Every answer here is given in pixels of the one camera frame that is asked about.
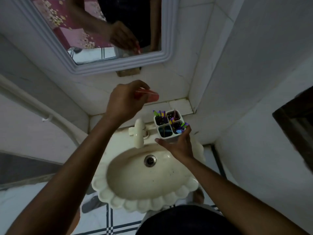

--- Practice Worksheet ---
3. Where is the person's right forearm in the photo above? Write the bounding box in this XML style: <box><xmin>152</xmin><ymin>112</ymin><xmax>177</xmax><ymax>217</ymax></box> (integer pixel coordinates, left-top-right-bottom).
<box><xmin>182</xmin><ymin>158</ymin><xmax>310</xmax><ymax>235</ymax></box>

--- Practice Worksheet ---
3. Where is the white wall pipe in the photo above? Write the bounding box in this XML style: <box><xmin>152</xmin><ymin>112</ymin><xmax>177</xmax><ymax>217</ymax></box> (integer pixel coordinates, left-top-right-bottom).
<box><xmin>0</xmin><ymin>74</ymin><xmax>87</xmax><ymax>146</ymax></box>

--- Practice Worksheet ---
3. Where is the red toothbrush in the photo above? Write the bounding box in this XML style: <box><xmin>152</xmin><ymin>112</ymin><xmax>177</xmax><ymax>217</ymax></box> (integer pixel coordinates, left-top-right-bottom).
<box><xmin>134</xmin><ymin>88</ymin><xmax>160</xmax><ymax>102</ymax></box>

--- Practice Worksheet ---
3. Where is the person's left hand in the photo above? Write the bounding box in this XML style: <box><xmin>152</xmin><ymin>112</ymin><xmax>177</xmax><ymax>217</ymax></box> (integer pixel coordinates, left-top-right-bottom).
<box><xmin>105</xmin><ymin>80</ymin><xmax>151</xmax><ymax>125</ymax></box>

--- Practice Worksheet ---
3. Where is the person's right hand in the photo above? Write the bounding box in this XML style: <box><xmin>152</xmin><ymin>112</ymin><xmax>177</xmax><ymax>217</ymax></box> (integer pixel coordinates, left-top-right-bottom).
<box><xmin>155</xmin><ymin>125</ymin><xmax>196</xmax><ymax>165</ymax></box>

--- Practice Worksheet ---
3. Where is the metal sink drain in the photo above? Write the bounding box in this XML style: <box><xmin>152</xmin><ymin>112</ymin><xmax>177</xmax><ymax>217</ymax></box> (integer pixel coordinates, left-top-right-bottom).
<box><xmin>144</xmin><ymin>155</ymin><xmax>157</xmax><ymax>168</ymax></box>

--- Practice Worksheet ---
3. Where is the person's dark shirt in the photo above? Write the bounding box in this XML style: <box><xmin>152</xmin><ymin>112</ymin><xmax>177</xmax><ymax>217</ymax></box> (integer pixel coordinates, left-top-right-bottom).
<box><xmin>136</xmin><ymin>205</ymin><xmax>245</xmax><ymax>235</ymax></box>

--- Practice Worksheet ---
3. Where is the grey sandal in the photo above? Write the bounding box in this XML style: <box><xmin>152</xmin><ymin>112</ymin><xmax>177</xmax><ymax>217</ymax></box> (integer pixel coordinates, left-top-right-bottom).
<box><xmin>82</xmin><ymin>193</ymin><xmax>108</xmax><ymax>214</ymax></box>

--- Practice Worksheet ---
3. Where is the purple blue toothbrush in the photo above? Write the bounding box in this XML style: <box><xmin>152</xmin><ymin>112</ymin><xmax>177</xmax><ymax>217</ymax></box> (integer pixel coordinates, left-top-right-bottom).
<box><xmin>177</xmin><ymin>122</ymin><xmax>190</xmax><ymax>134</ymax></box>

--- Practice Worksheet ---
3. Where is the white four-compartment holder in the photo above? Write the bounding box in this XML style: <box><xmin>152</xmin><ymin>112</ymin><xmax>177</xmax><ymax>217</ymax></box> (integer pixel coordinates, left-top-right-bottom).
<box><xmin>154</xmin><ymin>110</ymin><xmax>187</xmax><ymax>140</ymax></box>

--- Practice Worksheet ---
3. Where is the wooden block under mirror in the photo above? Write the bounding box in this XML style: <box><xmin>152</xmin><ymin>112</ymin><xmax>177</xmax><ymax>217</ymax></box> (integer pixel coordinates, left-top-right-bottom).
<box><xmin>116</xmin><ymin>67</ymin><xmax>142</xmax><ymax>78</ymax></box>

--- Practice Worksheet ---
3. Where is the cream plastic tap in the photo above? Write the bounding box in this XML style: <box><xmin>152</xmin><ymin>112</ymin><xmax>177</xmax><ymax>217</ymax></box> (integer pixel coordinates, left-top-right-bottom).
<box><xmin>128</xmin><ymin>118</ymin><xmax>149</xmax><ymax>149</ymax></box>

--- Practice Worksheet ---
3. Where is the dark wooden frame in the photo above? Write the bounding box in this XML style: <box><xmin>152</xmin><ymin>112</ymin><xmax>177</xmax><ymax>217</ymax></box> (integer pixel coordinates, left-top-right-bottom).
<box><xmin>272</xmin><ymin>86</ymin><xmax>313</xmax><ymax>173</ymax></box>

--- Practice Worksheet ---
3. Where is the person's left forearm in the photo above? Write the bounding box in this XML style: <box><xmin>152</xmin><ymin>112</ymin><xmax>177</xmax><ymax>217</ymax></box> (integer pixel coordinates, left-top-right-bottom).
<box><xmin>5</xmin><ymin>115</ymin><xmax>125</xmax><ymax>235</ymax></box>

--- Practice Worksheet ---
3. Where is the cream scalloped wash basin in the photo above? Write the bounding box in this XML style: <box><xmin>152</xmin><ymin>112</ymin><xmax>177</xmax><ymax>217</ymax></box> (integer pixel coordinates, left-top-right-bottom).
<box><xmin>92</xmin><ymin>134</ymin><xmax>206</xmax><ymax>214</ymax></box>

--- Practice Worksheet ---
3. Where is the white framed wall mirror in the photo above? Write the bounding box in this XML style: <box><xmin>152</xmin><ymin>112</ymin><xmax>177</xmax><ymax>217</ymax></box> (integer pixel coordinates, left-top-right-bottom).
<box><xmin>10</xmin><ymin>0</ymin><xmax>180</xmax><ymax>76</ymax></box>

